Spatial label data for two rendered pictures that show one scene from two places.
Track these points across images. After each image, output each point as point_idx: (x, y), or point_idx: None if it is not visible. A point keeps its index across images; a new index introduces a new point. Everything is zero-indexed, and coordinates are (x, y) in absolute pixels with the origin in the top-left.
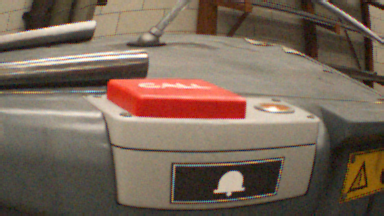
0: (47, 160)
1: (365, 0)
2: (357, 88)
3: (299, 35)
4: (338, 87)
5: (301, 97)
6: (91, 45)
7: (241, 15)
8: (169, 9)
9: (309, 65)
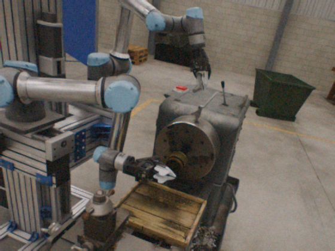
0: None
1: (202, 89)
2: (190, 103)
3: None
4: (191, 101)
5: (183, 94)
6: (231, 104)
7: None
8: None
9: (211, 108)
